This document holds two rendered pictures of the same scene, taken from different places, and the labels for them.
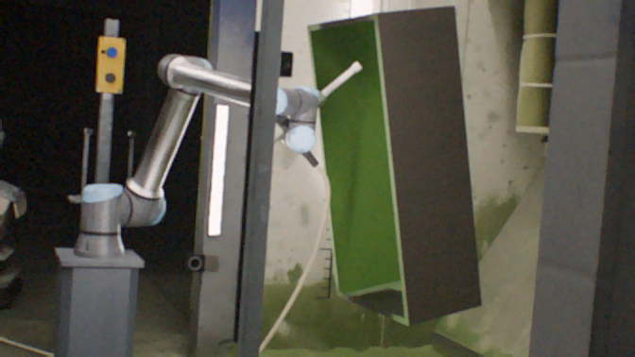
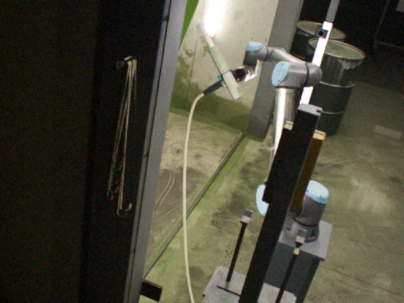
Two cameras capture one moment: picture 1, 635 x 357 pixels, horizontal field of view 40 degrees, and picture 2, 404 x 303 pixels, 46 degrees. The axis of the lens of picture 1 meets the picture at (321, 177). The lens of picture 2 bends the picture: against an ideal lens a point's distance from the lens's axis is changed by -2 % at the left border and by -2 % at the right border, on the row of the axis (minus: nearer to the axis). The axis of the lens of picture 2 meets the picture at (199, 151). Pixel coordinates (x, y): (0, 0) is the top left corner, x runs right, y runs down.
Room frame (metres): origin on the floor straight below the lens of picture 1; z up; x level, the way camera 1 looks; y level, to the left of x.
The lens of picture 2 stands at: (5.36, 1.54, 2.12)
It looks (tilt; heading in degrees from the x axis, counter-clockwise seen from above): 29 degrees down; 216
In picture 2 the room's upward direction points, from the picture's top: 12 degrees clockwise
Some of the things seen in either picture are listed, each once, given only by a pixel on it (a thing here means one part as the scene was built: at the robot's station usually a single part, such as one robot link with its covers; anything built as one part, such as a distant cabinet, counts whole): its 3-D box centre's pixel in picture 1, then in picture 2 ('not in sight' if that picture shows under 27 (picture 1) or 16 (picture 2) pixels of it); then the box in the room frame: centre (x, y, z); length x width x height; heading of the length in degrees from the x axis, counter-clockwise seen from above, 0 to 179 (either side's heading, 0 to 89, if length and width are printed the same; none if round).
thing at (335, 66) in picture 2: not in sight; (323, 88); (0.84, -0.34, 0.44); 0.59 x 0.58 x 0.89; 35
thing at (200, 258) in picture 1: (195, 263); (151, 289); (4.17, 0.57, 0.51); 0.10 x 0.02 x 0.09; 111
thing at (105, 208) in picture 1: (103, 207); (309, 200); (3.39, 0.83, 0.83); 0.17 x 0.15 x 0.18; 142
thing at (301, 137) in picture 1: (301, 137); (247, 71); (3.02, 0.08, 1.16); 0.12 x 0.09 x 0.10; 7
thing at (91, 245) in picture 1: (99, 242); (303, 222); (3.38, 0.84, 0.69); 0.19 x 0.19 x 0.10
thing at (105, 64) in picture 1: (110, 65); (292, 168); (4.19, 1.04, 1.42); 0.12 x 0.06 x 0.26; 111
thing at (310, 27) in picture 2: not in sight; (319, 30); (0.37, -0.79, 0.86); 0.54 x 0.54 x 0.01
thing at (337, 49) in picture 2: not in sight; (335, 50); (0.84, -0.34, 0.86); 0.54 x 0.54 x 0.01
